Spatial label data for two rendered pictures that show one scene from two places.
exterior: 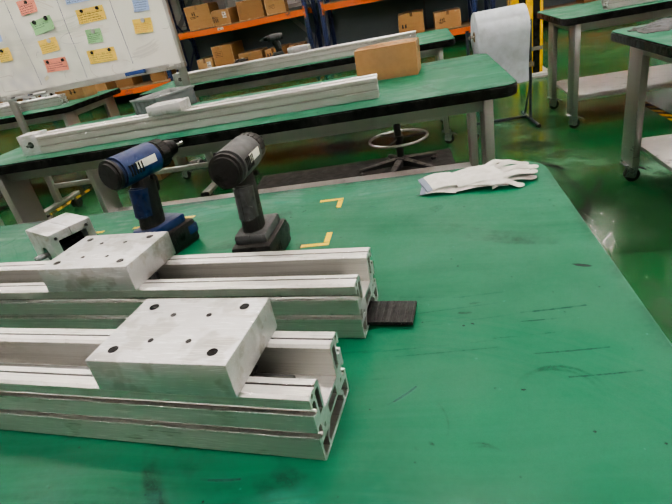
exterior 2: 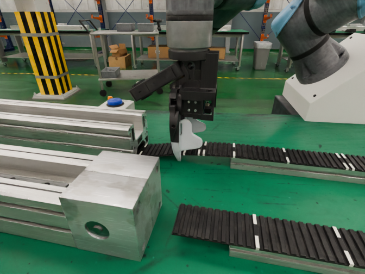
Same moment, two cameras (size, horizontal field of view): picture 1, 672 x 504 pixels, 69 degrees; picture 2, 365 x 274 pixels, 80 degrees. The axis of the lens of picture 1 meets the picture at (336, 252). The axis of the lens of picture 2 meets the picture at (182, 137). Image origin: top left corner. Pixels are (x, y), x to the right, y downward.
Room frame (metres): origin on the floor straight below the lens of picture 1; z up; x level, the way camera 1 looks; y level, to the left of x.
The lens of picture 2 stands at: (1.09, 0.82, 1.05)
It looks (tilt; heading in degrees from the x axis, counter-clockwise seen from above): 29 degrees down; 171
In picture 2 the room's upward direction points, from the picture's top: straight up
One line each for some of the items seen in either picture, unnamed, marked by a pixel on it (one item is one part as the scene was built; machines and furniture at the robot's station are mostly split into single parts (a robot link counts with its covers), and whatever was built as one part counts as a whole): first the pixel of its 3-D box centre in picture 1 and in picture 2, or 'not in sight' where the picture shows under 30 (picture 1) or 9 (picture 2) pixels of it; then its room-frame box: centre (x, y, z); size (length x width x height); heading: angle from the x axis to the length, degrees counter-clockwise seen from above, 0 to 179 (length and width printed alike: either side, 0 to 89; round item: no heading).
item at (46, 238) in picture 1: (61, 246); not in sight; (0.97, 0.56, 0.83); 0.11 x 0.10 x 0.10; 139
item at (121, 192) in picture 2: not in sight; (123, 194); (0.84, 0.77, 0.83); 0.12 x 0.09 x 0.10; 160
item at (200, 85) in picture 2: not in sight; (193, 84); (0.70, 0.89, 0.94); 0.09 x 0.08 x 0.12; 70
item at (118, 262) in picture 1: (112, 268); not in sight; (0.70, 0.34, 0.87); 0.16 x 0.11 x 0.07; 70
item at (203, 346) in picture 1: (190, 352); not in sight; (0.44, 0.17, 0.87); 0.16 x 0.11 x 0.07; 70
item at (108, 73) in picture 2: not in sight; (126, 57); (-2.44, 0.50, 0.50); 1.03 x 0.55 x 1.01; 89
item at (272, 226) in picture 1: (255, 195); not in sight; (0.85, 0.12, 0.89); 0.20 x 0.08 x 0.22; 166
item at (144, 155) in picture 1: (161, 196); not in sight; (0.97, 0.32, 0.89); 0.20 x 0.08 x 0.22; 149
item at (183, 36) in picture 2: not in sight; (189, 36); (0.69, 0.89, 1.02); 0.08 x 0.08 x 0.05
